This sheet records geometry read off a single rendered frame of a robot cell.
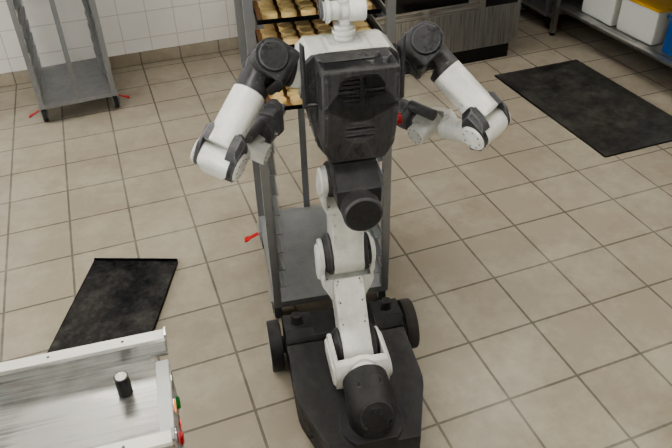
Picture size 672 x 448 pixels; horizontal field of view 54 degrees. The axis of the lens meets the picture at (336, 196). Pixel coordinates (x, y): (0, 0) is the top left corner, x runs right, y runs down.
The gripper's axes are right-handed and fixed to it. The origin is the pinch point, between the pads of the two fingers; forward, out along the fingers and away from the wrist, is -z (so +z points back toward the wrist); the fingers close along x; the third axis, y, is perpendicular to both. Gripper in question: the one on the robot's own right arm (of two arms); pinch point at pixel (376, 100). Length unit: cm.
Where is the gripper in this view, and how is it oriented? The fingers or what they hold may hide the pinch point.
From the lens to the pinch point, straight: 223.4
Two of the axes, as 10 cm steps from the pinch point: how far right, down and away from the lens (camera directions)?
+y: -7.5, 4.0, -5.3
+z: 6.6, 4.2, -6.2
